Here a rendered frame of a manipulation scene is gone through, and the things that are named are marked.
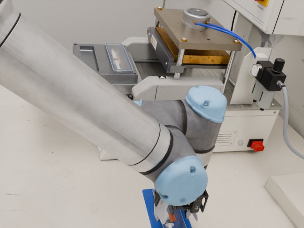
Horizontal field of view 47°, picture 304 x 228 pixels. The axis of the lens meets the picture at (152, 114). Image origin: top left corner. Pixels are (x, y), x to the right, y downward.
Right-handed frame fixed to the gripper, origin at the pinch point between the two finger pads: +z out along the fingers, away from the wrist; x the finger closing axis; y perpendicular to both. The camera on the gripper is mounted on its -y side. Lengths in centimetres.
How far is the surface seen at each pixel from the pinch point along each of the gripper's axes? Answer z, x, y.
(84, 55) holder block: -19, -19, -45
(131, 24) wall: 21, 23, -180
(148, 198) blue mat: 3.3, -3.7, -8.0
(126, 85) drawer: -18.2, -8.4, -29.5
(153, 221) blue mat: 3.2, -4.0, -0.6
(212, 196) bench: 3.3, 14.2, -7.1
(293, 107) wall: -2, 60, -43
